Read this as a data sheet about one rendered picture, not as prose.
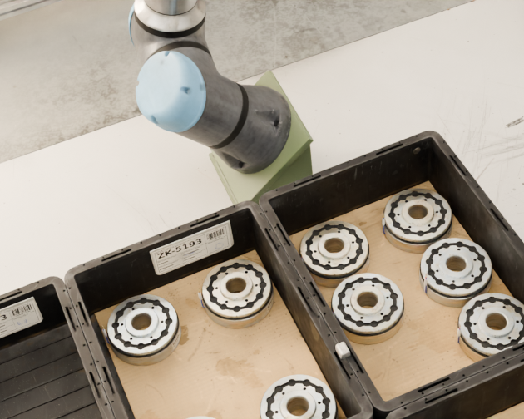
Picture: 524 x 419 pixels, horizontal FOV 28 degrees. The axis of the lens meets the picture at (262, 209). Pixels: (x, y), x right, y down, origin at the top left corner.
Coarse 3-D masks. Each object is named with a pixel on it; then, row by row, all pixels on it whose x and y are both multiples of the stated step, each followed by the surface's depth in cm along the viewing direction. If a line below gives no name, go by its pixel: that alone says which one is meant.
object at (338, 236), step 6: (330, 234) 156; (336, 234) 155; (342, 234) 155; (324, 240) 155; (342, 240) 155; (348, 240) 154; (318, 246) 154; (348, 246) 154; (324, 252) 154; (342, 252) 153; (348, 252) 153; (324, 258) 153; (330, 258) 153; (336, 258) 153; (342, 258) 153
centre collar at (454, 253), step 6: (450, 252) 151; (456, 252) 151; (462, 252) 151; (444, 258) 151; (450, 258) 151; (462, 258) 151; (468, 258) 150; (444, 264) 150; (468, 264) 150; (444, 270) 149; (450, 270) 149; (462, 270) 149; (468, 270) 149; (450, 276) 149; (456, 276) 149; (462, 276) 149
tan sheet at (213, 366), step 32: (256, 256) 159; (160, 288) 157; (192, 288) 156; (192, 320) 153; (288, 320) 151; (192, 352) 149; (224, 352) 149; (256, 352) 148; (288, 352) 148; (128, 384) 147; (160, 384) 146; (192, 384) 146; (224, 384) 145; (256, 384) 145; (160, 416) 143; (192, 416) 143; (224, 416) 142; (256, 416) 142
